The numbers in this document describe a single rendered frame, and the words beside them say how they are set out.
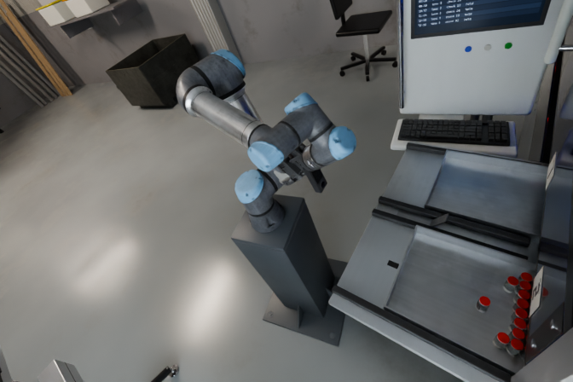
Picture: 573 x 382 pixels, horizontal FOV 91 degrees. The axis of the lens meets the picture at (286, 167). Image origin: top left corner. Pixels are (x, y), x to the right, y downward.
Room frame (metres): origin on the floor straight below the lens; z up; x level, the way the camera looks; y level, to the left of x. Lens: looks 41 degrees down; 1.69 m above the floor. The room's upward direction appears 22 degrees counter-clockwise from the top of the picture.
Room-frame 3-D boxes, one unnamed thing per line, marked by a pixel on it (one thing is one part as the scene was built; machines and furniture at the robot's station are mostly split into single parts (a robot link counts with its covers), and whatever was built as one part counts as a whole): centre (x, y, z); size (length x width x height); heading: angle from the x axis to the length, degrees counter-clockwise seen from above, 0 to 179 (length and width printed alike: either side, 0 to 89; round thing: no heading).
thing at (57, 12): (6.09, 2.50, 1.49); 0.51 x 0.42 x 0.29; 53
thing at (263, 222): (0.78, 0.15, 0.84); 0.15 x 0.15 x 0.10
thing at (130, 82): (4.75, 1.29, 0.36); 1.09 x 0.86 x 0.72; 143
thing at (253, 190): (0.78, 0.15, 0.96); 0.13 x 0.12 x 0.14; 120
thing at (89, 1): (5.63, 1.89, 1.48); 0.48 x 0.39 x 0.27; 53
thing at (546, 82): (0.69, -1.02, 0.73); 1.98 x 0.01 x 0.25; 130
